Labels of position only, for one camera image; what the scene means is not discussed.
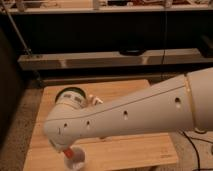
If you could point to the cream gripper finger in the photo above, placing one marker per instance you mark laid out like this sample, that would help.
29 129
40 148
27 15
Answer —
94 100

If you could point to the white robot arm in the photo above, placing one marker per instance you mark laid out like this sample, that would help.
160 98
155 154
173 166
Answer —
182 103

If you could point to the green ceramic plate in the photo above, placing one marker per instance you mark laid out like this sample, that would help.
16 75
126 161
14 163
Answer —
71 93

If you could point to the metal diagonal pole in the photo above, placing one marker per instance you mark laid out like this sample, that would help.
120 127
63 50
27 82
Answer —
26 49

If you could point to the wooden shelf rail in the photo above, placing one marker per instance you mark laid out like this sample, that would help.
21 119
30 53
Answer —
110 59

